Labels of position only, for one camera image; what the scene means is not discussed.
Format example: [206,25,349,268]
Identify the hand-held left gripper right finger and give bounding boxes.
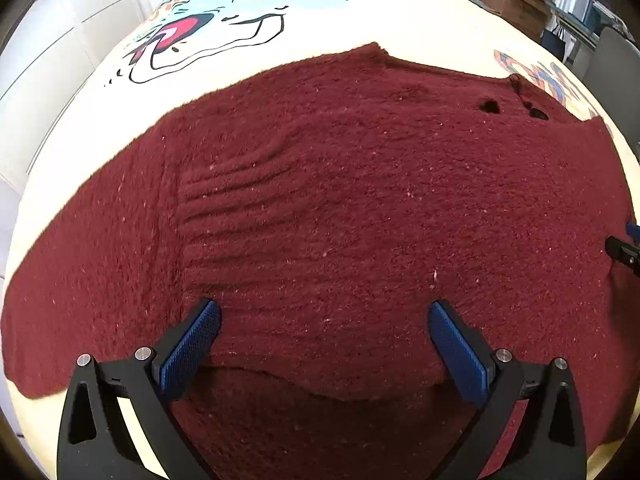
[428,300,587,480]

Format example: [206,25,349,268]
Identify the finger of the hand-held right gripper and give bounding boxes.
[604,219,640,277]

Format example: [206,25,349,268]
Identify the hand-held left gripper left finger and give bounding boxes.
[57,297,222,480]

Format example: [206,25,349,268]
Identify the maroon knitted sweater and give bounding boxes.
[0,42,632,480]

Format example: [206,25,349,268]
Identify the grey chair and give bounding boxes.
[581,25,640,111]

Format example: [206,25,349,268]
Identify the dark blue bag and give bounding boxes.
[540,27,567,61]

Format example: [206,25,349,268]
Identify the yellow printed bedspread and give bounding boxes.
[2,0,623,480]

